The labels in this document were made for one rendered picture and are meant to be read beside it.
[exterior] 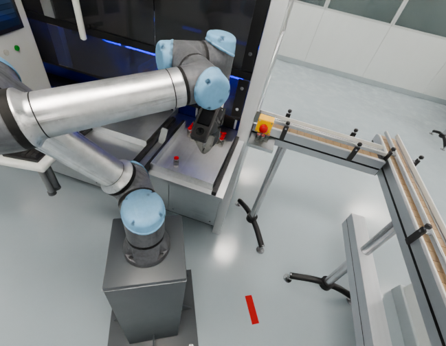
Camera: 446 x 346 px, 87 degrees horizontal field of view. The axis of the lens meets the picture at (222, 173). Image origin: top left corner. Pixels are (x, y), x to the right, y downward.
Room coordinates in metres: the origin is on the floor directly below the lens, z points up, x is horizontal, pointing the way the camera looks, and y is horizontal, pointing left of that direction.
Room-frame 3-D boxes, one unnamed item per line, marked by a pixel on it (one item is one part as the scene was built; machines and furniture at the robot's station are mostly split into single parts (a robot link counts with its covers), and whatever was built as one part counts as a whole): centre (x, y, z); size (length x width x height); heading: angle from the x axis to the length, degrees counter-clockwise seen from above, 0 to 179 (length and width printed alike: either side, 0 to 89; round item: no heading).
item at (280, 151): (1.13, -0.30, 0.46); 0.09 x 0.09 x 0.77; 83
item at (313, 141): (1.11, -0.44, 0.92); 0.69 x 0.15 x 0.16; 83
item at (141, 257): (0.38, 0.19, 0.84); 0.15 x 0.15 x 0.10
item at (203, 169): (0.80, 0.13, 0.90); 0.34 x 0.26 x 0.04; 173
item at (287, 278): (0.75, -0.82, 0.07); 0.50 x 0.08 x 0.14; 83
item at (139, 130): (0.96, 0.46, 0.90); 0.34 x 0.26 x 0.04; 173
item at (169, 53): (0.56, 0.15, 1.36); 0.11 x 0.11 x 0.08; 37
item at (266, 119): (1.00, -0.14, 0.99); 0.08 x 0.07 x 0.07; 173
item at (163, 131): (0.79, 0.31, 0.91); 0.14 x 0.03 x 0.06; 173
